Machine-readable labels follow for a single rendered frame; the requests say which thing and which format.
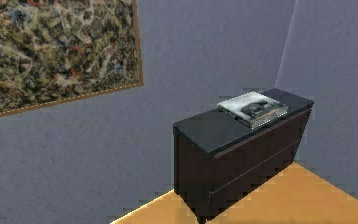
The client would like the white and grey book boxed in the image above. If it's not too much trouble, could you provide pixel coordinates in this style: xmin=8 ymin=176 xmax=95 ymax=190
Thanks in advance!
xmin=216 ymin=91 xmax=290 ymax=130

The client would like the black chest of drawers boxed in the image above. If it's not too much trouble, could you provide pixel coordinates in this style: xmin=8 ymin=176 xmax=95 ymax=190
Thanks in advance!
xmin=172 ymin=87 xmax=315 ymax=224

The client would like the framed speckled abstract painting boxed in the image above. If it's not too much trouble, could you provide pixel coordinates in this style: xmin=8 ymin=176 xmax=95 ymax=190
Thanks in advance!
xmin=0 ymin=0 xmax=145 ymax=121

